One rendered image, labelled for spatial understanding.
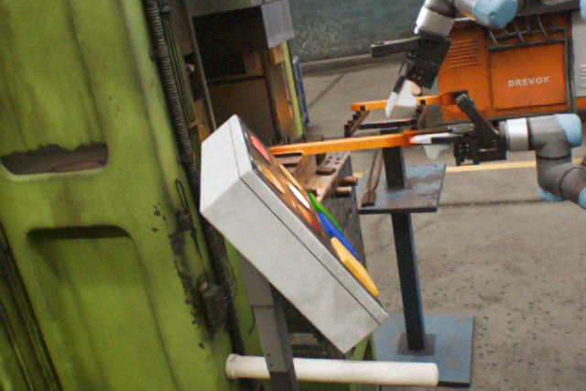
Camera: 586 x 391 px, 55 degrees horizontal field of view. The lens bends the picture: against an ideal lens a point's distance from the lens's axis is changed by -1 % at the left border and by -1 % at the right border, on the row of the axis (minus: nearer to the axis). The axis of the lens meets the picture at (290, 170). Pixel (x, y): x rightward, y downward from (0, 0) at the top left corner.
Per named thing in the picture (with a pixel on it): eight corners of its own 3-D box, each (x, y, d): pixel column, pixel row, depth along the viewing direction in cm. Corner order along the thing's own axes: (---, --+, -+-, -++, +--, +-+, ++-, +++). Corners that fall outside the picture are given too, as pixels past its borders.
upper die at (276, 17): (294, 37, 142) (287, -2, 139) (269, 48, 124) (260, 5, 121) (149, 59, 156) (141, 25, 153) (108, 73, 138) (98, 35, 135)
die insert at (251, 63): (256, 68, 144) (252, 45, 142) (246, 74, 137) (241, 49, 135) (155, 82, 154) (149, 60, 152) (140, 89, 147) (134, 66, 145)
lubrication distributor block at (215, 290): (235, 323, 123) (222, 267, 118) (224, 341, 117) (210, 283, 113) (221, 323, 124) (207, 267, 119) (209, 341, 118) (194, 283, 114)
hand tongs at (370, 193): (375, 149, 239) (374, 146, 239) (385, 148, 238) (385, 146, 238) (361, 207, 184) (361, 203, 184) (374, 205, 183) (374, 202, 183)
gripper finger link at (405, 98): (408, 121, 124) (424, 84, 125) (384, 111, 124) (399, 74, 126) (406, 125, 127) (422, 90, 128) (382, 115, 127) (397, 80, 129)
